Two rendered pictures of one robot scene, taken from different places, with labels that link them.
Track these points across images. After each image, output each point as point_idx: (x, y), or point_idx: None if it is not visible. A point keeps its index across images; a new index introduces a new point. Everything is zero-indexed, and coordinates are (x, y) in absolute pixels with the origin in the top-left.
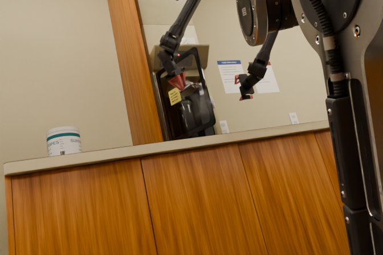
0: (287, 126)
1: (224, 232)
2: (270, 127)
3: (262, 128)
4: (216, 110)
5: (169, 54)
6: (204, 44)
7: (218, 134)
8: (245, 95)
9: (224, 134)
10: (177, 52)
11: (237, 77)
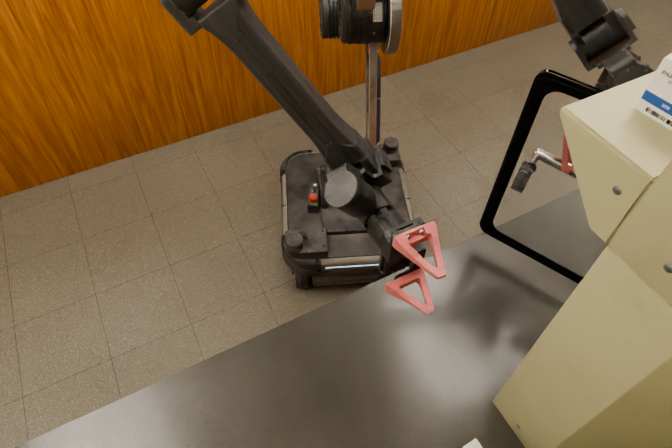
0: (319, 307)
1: None
2: (363, 287)
3: (382, 278)
4: (530, 349)
5: (603, 69)
6: (582, 99)
7: (473, 237)
8: (409, 269)
9: (461, 242)
10: (611, 75)
11: (425, 223)
